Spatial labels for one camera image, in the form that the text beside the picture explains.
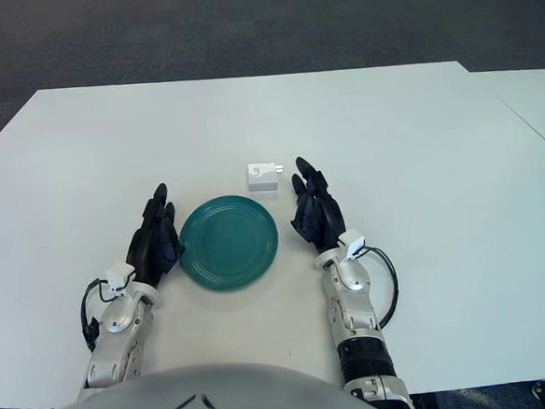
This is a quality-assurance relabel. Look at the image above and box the white cube charger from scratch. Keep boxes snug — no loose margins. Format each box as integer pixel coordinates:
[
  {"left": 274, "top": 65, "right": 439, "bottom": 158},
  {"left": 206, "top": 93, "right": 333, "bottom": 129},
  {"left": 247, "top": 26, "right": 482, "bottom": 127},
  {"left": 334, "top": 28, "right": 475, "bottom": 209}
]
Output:
[{"left": 245, "top": 161, "right": 287, "bottom": 194}]

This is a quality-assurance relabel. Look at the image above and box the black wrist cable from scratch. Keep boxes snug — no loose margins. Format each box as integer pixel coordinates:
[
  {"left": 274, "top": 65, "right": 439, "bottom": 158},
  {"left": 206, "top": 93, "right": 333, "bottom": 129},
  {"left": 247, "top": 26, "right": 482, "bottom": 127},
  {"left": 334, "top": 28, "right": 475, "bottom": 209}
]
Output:
[
  {"left": 77, "top": 276, "right": 125, "bottom": 355},
  {"left": 357, "top": 245, "right": 403, "bottom": 333}
]

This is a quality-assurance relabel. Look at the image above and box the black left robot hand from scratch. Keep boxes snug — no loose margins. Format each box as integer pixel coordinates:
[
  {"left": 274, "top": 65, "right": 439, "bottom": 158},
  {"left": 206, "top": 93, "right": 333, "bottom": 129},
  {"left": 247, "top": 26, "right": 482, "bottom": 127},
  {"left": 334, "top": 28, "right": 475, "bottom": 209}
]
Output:
[{"left": 119, "top": 181, "right": 189, "bottom": 290}]

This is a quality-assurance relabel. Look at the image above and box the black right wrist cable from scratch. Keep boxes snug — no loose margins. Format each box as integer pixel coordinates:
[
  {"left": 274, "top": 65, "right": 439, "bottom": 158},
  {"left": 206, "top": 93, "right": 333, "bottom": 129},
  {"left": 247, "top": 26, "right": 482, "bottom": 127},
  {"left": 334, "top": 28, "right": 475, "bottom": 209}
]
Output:
[{"left": 357, "top": 245, "right": 403, "bottom": 333}]

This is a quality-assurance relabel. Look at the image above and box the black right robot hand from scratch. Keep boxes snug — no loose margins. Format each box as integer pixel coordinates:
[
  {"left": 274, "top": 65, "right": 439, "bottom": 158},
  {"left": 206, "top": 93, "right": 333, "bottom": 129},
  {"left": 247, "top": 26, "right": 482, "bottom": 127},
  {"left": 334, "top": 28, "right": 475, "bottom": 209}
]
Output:
[{"left": 285, "top": 153, "right": 350, "bottom": 256}]

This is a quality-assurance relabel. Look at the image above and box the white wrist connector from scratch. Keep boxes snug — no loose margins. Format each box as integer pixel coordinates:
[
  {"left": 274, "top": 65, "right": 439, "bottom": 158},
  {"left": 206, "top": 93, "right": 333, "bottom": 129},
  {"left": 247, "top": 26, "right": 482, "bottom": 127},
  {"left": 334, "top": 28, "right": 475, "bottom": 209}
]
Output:
[
  {"left": 339, "top": 228, "right": 369, "bottom": 261},
  {"left": 104, "top": 259, "right": 137, "bottom": 295}
]

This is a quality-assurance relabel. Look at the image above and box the white right wrist connector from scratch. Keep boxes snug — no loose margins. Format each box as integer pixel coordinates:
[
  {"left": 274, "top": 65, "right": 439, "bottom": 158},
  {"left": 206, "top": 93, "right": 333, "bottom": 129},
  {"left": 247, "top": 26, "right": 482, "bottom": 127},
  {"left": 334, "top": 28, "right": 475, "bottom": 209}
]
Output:
[{"left": 339, "top": 228, "right": 369, "bottom": 261}]

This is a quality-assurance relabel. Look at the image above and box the grey robot torso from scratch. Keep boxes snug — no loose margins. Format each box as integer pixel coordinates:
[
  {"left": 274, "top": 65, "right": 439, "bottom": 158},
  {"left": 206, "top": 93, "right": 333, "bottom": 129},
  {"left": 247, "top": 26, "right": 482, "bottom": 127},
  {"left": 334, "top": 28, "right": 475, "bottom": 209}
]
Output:
[{"left": 0, "top": 350, "right": 398, "bottom": 409}]

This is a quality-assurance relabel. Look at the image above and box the white left wrist connector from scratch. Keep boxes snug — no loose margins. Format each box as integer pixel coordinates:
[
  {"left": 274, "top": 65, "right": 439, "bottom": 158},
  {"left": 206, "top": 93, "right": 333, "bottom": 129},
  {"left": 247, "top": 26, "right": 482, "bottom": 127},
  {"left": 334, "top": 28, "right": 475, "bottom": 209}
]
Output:
[{"left": 104, "top": 259, "right": 137, "bottom": 295}]

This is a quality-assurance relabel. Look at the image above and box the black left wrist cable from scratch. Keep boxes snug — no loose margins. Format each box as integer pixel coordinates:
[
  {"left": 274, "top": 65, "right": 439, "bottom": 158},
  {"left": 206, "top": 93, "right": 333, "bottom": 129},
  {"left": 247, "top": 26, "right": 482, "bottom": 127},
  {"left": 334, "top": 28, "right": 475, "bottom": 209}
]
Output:
[{"left": 77, "top": 276, "right": 125, "bottom": 355}]

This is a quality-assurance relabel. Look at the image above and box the adjacent white table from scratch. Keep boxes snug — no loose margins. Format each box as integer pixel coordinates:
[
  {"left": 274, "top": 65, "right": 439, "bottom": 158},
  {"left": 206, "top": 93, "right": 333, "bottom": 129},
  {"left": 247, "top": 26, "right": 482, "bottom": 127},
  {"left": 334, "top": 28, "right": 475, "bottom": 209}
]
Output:
[{"left": 468, "top": 66, "right": 545, "bottom": 168}]

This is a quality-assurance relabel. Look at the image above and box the teal round plate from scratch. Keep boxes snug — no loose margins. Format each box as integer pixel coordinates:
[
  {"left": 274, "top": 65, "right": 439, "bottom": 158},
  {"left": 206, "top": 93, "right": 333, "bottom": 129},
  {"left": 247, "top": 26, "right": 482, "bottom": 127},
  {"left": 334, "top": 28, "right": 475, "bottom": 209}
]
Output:
[{"left": 175, "top": 192, "right": 283, "bottom": 295}]

